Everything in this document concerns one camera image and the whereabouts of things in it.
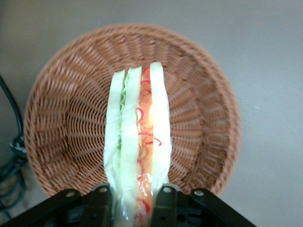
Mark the triangular sandwich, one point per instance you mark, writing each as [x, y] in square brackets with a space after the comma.
[127, 142]

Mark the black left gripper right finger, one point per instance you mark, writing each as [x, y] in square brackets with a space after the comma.
[165, 208]

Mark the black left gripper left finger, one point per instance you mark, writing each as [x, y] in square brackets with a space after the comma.
[101, 205]

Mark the round brown wicker basket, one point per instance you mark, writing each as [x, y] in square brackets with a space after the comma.
[71, 106]

